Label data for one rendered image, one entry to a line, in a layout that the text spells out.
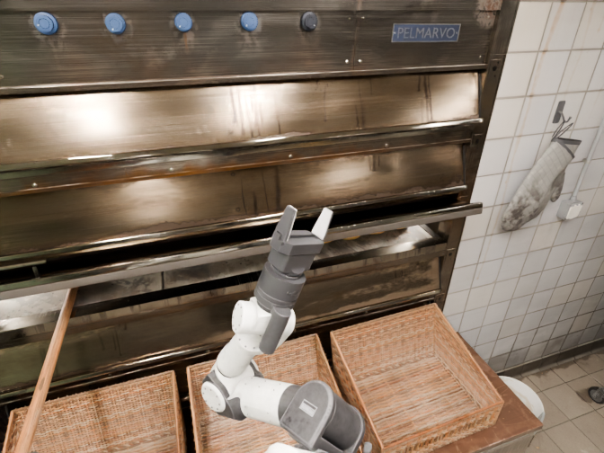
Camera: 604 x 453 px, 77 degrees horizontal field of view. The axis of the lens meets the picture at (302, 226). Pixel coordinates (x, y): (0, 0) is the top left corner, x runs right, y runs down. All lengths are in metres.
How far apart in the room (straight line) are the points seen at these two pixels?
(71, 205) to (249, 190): 0.52
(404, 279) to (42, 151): 1.40
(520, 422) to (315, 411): 1.31
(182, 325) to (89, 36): 0.98
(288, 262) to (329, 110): 0.67
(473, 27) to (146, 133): 1.08
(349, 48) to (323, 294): 0.94
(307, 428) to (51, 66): 1.02
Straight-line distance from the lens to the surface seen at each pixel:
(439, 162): 1.56
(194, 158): 1.19
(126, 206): 1.26
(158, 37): 1.15
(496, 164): 1.74
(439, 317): 1.95
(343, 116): 1.27
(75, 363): 1.63
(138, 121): 1.17
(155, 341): 1.57
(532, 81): 1.71
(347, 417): 0.85
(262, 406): 0.91
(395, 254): 1.65
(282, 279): 0.73
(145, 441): 1.83
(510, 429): 1.95
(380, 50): 1.32
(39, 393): 1.27
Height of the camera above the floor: 2.07
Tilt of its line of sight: 30 degrees down
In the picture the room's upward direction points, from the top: straight up
